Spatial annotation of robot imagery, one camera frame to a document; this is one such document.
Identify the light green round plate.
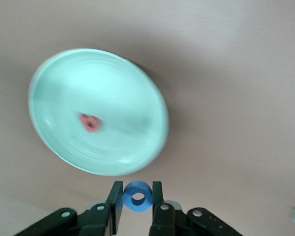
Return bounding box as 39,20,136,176
28,48,170,177

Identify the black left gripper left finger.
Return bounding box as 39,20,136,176
14,181,125,236

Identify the blue letter o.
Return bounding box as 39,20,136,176
122,181,153,213

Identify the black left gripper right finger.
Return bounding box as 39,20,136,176
149,181,244,236

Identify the red letter a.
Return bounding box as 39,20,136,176
78,112,103,132

